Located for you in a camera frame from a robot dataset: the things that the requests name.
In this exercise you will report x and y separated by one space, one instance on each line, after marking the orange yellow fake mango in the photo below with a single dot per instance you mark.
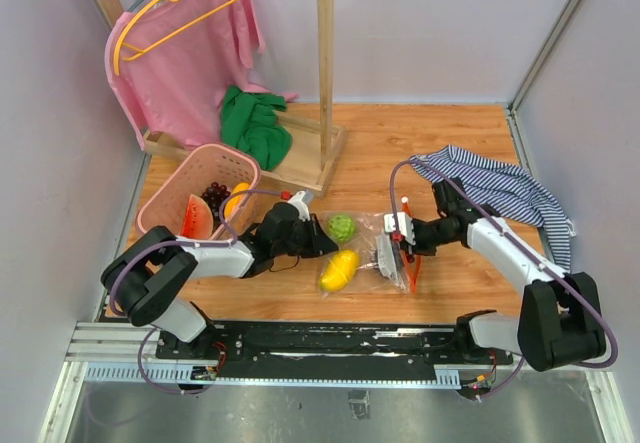
237 196

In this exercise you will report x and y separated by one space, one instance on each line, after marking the wooden clothes rack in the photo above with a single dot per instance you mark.
317 145

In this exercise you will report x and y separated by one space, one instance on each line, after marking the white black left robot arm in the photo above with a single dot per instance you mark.
145 282

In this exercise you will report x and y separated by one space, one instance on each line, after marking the blue white striped cloth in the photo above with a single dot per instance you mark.
507 188

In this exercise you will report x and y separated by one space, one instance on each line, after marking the dark purple fake grapes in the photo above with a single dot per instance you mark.
384 262

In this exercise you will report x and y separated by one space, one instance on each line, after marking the pink plastic basket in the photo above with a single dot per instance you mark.
203 166

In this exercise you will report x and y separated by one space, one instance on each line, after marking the red fake grape bunch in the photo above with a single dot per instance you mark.
214 195

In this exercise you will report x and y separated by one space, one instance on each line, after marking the green fake round fruit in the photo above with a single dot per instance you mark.
341 227

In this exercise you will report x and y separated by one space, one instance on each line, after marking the pink shirt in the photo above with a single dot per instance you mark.
179 93

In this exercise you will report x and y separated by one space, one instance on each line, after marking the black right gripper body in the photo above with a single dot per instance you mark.
429 235

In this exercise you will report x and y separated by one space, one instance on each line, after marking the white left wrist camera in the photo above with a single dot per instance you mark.
301 200

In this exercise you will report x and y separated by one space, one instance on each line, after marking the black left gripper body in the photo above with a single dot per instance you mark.
301 240

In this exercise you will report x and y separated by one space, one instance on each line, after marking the yellow fake lemon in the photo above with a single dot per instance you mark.
339 270

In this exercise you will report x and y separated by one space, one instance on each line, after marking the clear zip top bag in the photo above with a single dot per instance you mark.
370 236

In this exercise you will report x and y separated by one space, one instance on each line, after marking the green cloth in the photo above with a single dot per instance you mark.
249 124

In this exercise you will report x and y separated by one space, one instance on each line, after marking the aluminium frame post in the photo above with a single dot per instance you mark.
558 29

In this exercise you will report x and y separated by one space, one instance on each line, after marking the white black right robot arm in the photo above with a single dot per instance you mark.
559 322

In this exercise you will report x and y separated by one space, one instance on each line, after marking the fake watermelon slice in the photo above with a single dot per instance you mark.
198 221

